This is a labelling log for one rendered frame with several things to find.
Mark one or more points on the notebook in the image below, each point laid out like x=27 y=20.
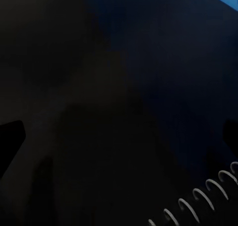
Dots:
x=219 y=207

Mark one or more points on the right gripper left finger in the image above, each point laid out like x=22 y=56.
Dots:
x=12 y=135

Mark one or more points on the desk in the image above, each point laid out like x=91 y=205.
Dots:
x=123 y=103

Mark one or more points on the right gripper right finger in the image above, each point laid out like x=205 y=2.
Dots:
x=230 y=135

